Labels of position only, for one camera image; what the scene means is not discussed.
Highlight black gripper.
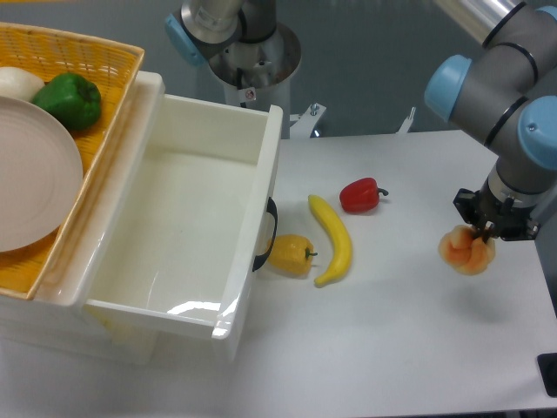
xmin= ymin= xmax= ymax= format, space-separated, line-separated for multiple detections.
xmin=453 ymin=187 xmax=540 ymax=242

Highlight round knotted bread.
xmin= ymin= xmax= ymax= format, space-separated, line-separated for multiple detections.
xmin=438 ymin=226 xmax=496 ymax=275

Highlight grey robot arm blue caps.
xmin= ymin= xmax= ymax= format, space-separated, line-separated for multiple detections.
xmin=424 ymin=1 xmax=556 ymax=241

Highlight upper white drawer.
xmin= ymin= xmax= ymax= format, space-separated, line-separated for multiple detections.
xmin=81 ymin=93 xmax=284 ymax=365

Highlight white drawer cabinet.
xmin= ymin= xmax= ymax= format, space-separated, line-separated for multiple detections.
xmin=1 ymin=71 xmax=164 ymax=364

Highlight white round bun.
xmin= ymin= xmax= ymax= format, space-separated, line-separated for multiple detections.
xmin=1 ymin=66 xmax=44 ymax=102

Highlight red bell pepper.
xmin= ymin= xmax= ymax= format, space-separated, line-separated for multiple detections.
xmin=339 ymin=178 xmax=389 ymax=214

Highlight yellow banana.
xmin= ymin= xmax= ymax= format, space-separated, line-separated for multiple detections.
xmin=308 ymin=194 xmax=353 ymax=287

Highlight black object at table edge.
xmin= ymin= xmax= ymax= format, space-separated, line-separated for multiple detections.
xmin=537 ymin=353 xmax=557 ymax=398

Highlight yellow bell pepper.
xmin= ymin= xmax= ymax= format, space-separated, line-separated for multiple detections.
xmin=267 ymin=234 xmax=318 ymax=276

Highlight yellow woven basket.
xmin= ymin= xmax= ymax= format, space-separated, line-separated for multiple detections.
xmin=1 ymin=23 xmax=144 ymax=300

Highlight green bell pepper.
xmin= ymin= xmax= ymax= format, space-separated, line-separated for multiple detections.
xmin=31 ymin=72 xmax=102 ymax=131

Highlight pink plate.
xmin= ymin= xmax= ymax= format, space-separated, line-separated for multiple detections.
xmin=1 ymin=98 xmax=83 ymax=252

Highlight white table bracket right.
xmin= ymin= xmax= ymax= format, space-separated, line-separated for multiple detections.
xmin=397 ymin=106 xmax=416 ymax=135

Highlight white table bracket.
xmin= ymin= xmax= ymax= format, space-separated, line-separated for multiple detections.
xmin=397 ymin=106 xmax=416 ymax=135
xmin=289 ymin=103 xmax=327 ymax=139

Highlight white table bracket left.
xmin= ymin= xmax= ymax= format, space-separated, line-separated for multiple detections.
xmin=289 ymin=103 xmax=327 ymax=139

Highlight black drawer handle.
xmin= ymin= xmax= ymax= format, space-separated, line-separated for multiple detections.
xmin=252 ymin=197 xmax=279 ymax=272

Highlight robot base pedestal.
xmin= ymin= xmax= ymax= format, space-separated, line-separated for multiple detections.
xmin=164 ymin=0 xmax=302 ymax=138

